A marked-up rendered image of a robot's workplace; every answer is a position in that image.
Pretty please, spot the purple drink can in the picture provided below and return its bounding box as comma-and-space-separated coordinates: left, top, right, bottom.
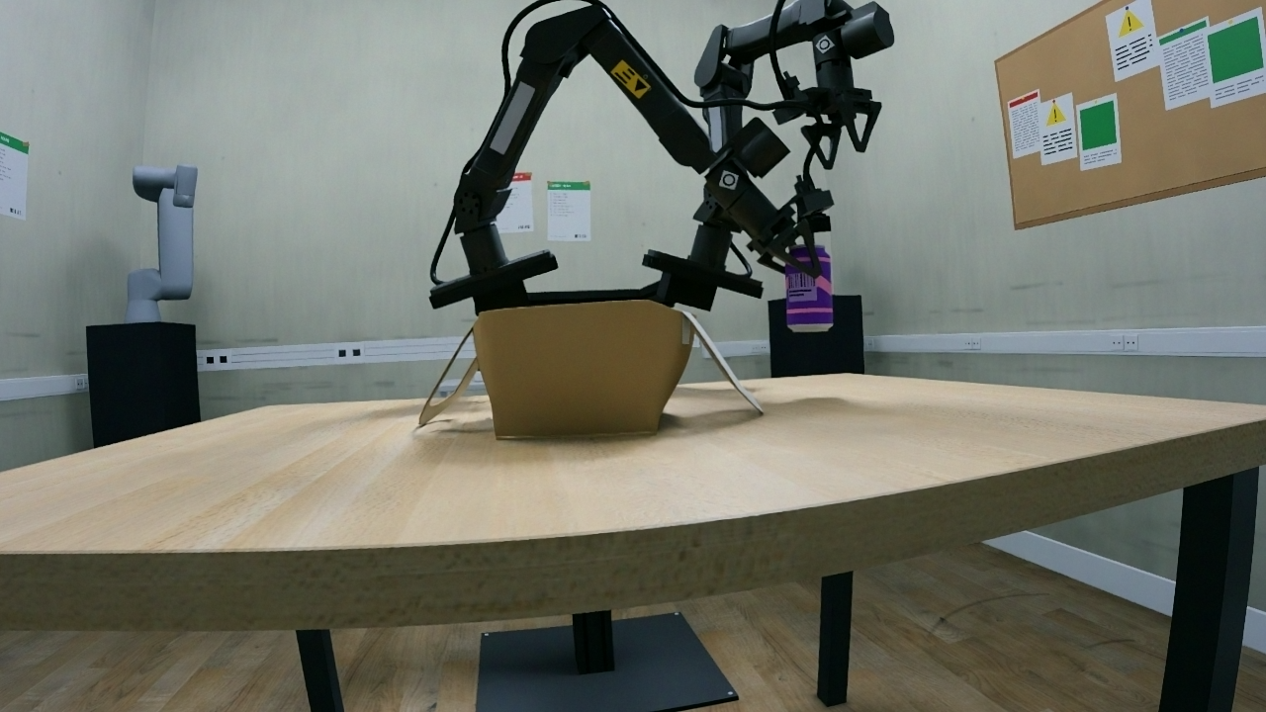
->
785, 245, 833, 332

